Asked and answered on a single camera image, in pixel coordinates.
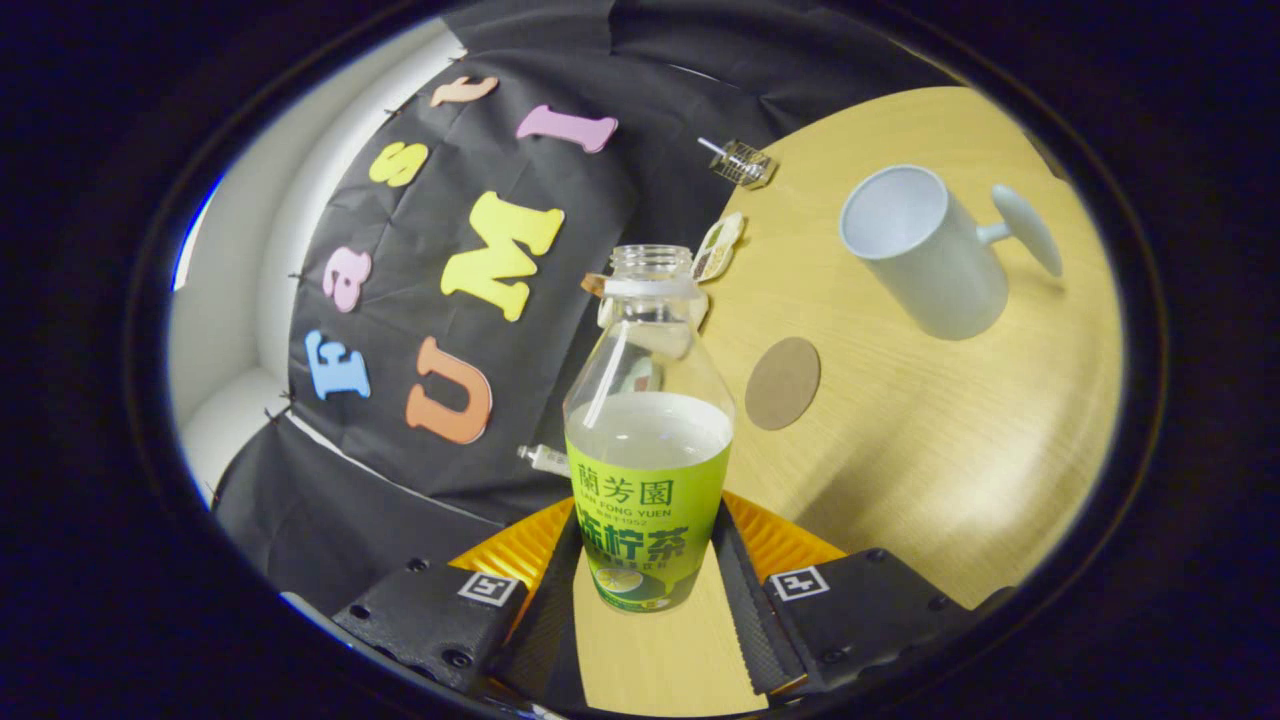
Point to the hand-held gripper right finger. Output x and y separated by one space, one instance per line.
745 610

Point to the white toaster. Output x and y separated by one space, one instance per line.
704 308

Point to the white utensil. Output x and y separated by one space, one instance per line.
710 145

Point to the small capped white green bottle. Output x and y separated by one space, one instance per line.
548 460

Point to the brown bread slice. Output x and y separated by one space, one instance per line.
594 285

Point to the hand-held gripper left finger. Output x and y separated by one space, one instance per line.
545 640

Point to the white divided snack tray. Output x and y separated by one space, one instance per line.
718 250

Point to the light wooden table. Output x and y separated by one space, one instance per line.
920 450

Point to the green label juice bottle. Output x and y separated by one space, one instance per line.
650 500

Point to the round brown coaster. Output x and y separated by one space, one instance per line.
782 383

